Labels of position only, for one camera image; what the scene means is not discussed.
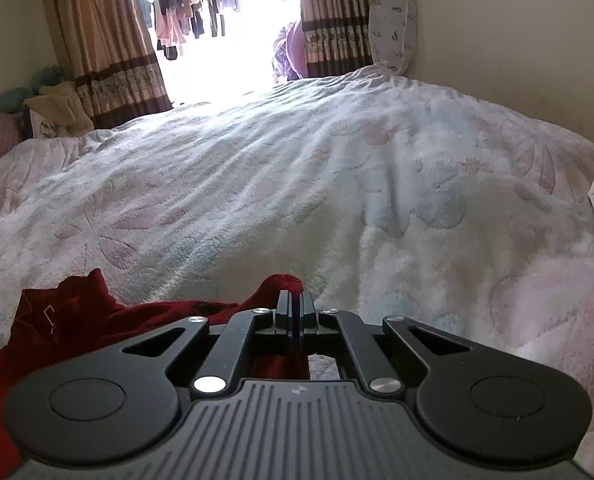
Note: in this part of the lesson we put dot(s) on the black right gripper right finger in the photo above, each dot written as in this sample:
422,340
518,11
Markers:
343,335

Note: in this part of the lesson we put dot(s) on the white patterned pillow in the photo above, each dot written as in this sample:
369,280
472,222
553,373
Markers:
393,33

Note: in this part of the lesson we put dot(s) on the dark red garment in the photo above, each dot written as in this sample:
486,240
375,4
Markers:
80,316

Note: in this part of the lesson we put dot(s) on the striped brown curtain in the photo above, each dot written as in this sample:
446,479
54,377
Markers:
336,36
106,51

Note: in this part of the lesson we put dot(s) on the white floral bed blanket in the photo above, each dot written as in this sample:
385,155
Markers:
385,195

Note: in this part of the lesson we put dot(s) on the teal plush item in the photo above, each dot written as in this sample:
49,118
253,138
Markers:
12,100

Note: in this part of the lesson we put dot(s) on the striped brown right curtain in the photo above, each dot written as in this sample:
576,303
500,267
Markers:
336,36

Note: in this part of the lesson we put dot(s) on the purple hanging cloth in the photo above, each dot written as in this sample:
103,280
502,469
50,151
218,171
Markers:
289,54

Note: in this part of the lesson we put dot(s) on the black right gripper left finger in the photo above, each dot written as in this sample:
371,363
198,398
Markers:
259,330

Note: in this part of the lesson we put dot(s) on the striped brown left curtain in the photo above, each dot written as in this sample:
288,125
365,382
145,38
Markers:
106,51

